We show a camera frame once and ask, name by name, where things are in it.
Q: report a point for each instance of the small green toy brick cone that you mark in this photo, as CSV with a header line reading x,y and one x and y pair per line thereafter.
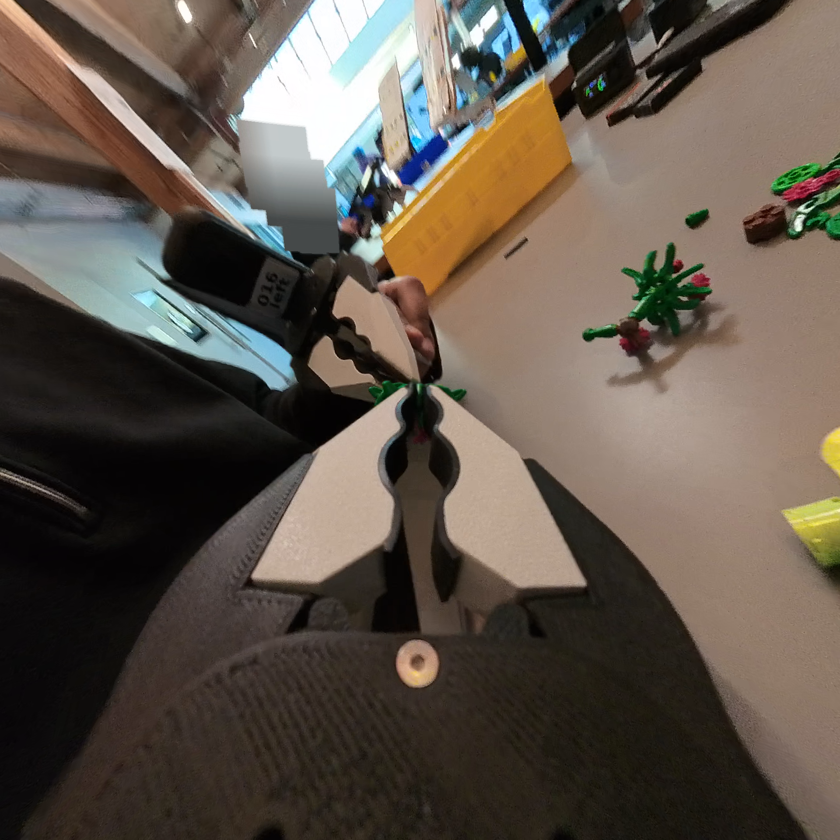
x,y
697,218

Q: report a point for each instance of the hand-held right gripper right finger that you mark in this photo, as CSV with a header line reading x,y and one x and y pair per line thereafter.
x,y
512,525

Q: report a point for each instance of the person's left forearm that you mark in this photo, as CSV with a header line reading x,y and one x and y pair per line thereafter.
x,y
315,413

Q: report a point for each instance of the wooden post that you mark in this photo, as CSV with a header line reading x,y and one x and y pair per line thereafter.
x,y
98,118

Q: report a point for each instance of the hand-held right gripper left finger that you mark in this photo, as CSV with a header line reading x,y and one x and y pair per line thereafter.
x,y
328,525

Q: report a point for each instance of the small black battery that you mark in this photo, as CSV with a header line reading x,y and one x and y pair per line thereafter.
x,y
633,102
669,88

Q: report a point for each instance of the spare grippers on desk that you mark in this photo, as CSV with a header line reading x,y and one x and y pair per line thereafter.
x,y
377,193

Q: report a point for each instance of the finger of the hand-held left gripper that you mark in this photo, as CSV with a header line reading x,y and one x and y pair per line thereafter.
x,y
374,321
341,371

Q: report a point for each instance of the blue plastic bin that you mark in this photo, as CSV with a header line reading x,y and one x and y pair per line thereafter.
x,y
423,161

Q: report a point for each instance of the thin dark toy rod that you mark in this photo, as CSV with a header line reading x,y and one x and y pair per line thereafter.
x,y
516,247

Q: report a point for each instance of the green toy brick leaf sprig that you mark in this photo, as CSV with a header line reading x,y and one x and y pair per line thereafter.
x,y
387,390

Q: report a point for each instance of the person's left hand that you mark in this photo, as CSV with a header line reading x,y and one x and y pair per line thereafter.
x,y
413,302

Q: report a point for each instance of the black charger case with display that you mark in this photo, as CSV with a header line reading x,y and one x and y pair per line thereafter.
x,y
600,72

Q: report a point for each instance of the green toy brick vine plant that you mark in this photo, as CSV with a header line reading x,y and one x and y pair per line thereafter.
x,y
663,295

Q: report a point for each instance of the black flat box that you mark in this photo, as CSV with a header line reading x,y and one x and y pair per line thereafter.
x,y
715,36

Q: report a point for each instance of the paper instruction booklet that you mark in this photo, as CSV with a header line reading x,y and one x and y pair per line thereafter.
x,y
394,118
436,59

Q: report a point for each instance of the pile of small toy bricks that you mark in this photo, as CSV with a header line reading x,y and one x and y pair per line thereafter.
x,y
807,197

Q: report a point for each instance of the black open case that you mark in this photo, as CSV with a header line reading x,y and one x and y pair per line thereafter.
x,y
676,16

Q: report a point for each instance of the black pole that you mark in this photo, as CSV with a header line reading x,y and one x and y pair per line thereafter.
x,y
525,33

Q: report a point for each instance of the lime green toy brick pot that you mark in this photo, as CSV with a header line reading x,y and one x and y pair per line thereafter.
x,y
817,531

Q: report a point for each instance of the yellow plastic bin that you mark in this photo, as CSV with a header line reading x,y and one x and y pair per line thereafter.
x,y
479,177

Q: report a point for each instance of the brown round toy brick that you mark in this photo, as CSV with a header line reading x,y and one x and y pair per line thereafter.
x,y
764,224

